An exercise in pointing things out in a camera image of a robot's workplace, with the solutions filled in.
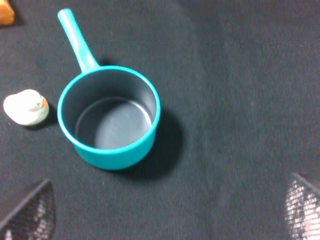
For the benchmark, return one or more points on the white rubber duck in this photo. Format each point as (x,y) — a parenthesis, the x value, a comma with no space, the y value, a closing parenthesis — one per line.
(27,107)

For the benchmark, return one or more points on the orange toy piece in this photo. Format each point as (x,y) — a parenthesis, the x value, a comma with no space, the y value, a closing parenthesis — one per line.
(7,14)

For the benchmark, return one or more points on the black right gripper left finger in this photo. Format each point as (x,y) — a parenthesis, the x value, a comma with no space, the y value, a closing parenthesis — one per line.
(28,213)

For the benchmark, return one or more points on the black tablecloth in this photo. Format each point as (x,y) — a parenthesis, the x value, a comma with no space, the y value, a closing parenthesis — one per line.
(239,84)

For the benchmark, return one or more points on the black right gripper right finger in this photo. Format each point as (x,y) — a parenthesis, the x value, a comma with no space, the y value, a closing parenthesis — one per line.
(302,207)

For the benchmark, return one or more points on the teal saucepan with handle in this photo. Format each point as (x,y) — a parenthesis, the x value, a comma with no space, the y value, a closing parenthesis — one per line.
(109,113)

